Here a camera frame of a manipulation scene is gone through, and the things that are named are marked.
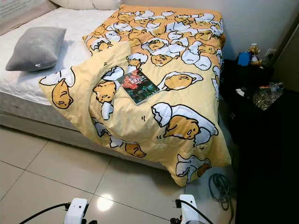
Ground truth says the dark red manga book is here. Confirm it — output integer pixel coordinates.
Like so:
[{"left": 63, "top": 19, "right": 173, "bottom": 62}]
[{"left": 116, "top": 69, "right": 160, "bottom": 105}]

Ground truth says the grey plush pillow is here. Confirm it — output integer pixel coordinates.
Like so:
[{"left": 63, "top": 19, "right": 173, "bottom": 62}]
[{"left": 5, "top": 27, "right": 67, "bottom": 72}]

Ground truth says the black nightstand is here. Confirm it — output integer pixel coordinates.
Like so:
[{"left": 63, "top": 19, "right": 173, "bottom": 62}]
[{"left": 219, "top": 58, "right": 299, "bottom": 224}]

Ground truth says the white bed base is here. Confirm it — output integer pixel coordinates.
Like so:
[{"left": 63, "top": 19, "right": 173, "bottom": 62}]
[{"left": 0, "top": 112, "right": 169, "bottom": 171}]

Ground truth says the clear plastic bag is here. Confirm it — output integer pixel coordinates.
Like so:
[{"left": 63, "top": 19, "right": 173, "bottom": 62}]
[{"left": 252, "top": 82, "right": 285, "bottom": 111}]

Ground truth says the yellow cartoon egg quilt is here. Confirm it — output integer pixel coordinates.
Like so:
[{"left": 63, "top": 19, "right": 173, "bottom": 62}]
[{"left": 38, "top": 5, "right": 232, "bottom": 187}]

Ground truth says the small blue item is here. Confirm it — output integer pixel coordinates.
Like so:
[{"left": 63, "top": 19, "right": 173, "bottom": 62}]
[{"left": 237, "top": 51, "right": 251, "bottom": 67}]

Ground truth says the brown bear figurine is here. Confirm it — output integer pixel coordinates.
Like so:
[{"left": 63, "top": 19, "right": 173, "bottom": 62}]
[{"left": 249, "top": 43, "right": 263, "bottom": 66}]

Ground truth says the white quilted mattress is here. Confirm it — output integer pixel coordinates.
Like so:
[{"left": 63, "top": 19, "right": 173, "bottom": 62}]
[{"left": 0, "top": 7, "right": 115, "bottom": 133}]

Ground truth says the brown wooden panel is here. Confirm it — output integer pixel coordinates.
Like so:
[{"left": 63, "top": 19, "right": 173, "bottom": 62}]
[{"left": 272, "top": 26, "right": 299, "bottom": 91}]

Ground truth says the small cream pillow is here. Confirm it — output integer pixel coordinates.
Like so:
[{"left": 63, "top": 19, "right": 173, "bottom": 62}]
[{"left": 92, "top": 0, "right": 121, "bottom": 11}]

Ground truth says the large cream pillow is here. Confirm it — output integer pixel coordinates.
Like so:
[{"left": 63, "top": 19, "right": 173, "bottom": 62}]
[{"left": 49, "top": 0, "right": 94, "bottom": 10}]

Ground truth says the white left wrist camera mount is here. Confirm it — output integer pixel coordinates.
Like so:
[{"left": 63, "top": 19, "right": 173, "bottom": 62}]
[{"left": 64, "top": 198, "right": 88, "bottom": 224}]

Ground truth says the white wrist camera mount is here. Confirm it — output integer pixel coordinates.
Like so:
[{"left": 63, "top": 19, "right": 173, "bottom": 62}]
[
  {"left": 178, "top": 194, "right": 199, "bottom": 224},
  {"left": 64, "top": 198, "right": 88, "bottom": 224}
]

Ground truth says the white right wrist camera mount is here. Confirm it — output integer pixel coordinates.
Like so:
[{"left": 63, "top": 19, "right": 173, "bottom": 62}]
[{"left": 178, "top": 194, "right": 199, "bottom": 224}]

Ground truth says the coiled green cable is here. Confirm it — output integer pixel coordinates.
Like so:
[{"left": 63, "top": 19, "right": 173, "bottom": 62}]
[{"left": 208, "top": 174, "right": 234, "bottom": 210}]

